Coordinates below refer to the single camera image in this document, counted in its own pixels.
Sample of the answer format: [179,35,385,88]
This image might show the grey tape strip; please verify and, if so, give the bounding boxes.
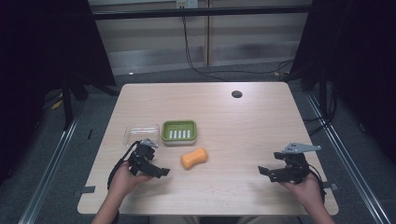
[72,185,96,198]
[321,181,339,191]

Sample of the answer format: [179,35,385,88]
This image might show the person's left hand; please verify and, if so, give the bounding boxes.
[107,161,153,198]

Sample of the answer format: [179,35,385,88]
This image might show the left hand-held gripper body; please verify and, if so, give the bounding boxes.
[127,137,160,176]

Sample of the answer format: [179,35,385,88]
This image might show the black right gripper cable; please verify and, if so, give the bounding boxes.
[307,163,327,204]

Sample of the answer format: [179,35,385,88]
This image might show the black horizontal bar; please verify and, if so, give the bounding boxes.
[92,5,312,21]

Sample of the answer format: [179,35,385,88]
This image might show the black wall cable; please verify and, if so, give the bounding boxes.
[181,16,295,83]

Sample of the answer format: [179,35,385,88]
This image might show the clear plastic lid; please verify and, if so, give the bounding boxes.
[122,123,162,147]

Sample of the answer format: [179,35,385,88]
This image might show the orange soap bar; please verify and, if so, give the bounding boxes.
[180,147,209,171]

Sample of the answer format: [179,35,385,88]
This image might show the person's right hand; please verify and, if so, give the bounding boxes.
[279,173,325,217]

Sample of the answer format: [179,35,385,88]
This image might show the green soap dish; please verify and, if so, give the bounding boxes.
[161,119,198,147]

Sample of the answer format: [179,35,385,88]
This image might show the white wall socket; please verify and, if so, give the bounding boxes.
[175,0,199,9]

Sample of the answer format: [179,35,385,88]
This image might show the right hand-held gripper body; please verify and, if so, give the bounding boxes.
[273,142,322,185]

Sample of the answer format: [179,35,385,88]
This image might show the metal floor rail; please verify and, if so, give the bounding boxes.
[304,92,392,224]
[18,115,79,224]

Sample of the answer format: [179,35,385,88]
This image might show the black stand leg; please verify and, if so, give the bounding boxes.
[60,77,75,131]

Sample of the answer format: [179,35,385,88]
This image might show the black floor cables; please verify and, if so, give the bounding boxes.
[302,90,339,137]

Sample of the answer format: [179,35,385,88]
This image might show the black curtain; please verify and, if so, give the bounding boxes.
[289,0,396,166]
[0,0,118,185]

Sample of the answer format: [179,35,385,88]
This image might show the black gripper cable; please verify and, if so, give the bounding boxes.
[106,140,142,191]
[307,163,327,204]

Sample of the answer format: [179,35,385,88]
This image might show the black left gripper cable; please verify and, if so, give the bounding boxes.
[106,140,142,191]

